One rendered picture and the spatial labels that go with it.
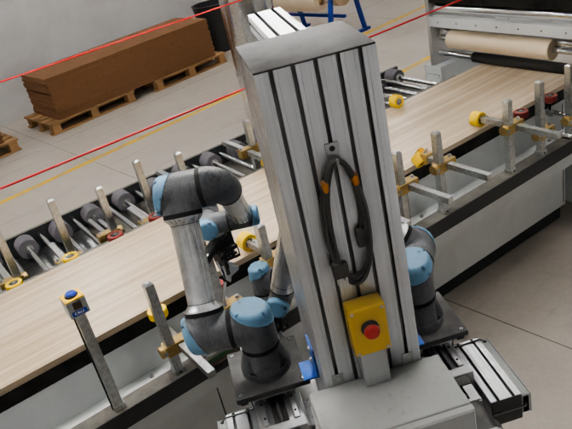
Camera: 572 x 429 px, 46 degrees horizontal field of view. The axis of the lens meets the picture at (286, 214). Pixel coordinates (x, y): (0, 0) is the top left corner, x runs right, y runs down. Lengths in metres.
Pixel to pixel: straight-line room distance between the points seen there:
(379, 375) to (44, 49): 8.64
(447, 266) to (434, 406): 2.32
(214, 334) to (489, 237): 2.43
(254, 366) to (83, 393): 1.03
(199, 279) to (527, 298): 2.38
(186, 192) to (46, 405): 1.23
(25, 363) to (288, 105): 1.78
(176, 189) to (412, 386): 0.84
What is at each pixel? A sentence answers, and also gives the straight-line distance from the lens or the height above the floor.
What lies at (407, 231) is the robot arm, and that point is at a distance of 2.13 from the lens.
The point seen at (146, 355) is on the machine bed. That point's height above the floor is 0.70.
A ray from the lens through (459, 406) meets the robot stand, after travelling 1.62.
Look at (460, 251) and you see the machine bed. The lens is 3.93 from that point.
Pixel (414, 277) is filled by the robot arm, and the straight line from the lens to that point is 2.01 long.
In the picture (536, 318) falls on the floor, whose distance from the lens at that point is 3.83.
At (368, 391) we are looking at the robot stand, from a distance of 1.68.
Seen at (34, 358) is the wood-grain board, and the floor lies 0.90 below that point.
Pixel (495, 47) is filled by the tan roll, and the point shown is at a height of 1.05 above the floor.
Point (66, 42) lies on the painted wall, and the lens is 10.02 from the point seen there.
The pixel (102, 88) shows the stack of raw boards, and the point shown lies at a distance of 8.82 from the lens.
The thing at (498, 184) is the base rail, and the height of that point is 0.70.
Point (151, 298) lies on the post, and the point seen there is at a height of 1.07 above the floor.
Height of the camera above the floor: 2.38
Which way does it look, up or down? 28 degrees down
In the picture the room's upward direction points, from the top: 13 degrees counter-clockwise
